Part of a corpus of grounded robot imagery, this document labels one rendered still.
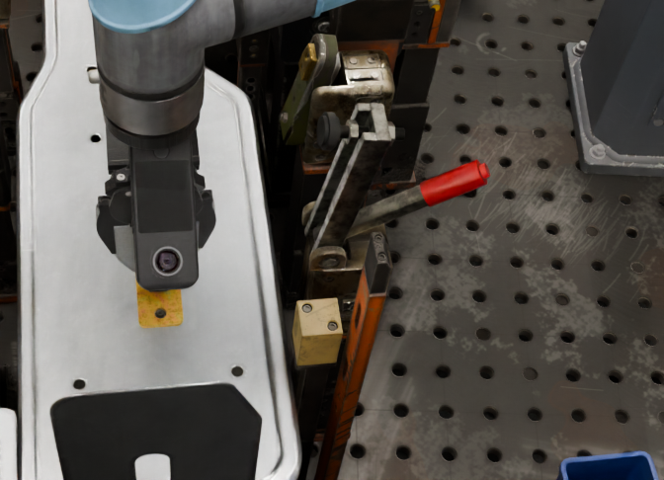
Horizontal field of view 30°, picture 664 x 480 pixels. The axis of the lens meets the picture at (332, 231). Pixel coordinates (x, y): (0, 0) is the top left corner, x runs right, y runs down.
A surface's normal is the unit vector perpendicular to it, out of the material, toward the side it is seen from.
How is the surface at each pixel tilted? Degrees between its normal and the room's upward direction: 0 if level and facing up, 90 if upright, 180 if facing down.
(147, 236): 30
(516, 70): 0
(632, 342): 0
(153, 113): 89
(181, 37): 86
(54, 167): 0
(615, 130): 90
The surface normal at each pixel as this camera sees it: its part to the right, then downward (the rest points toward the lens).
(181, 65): 0.64, 0.67
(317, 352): 0.15, 0.83
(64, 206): 0.10, -0.55
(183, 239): 0.19, -0.06
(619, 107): -0.69, 0.56
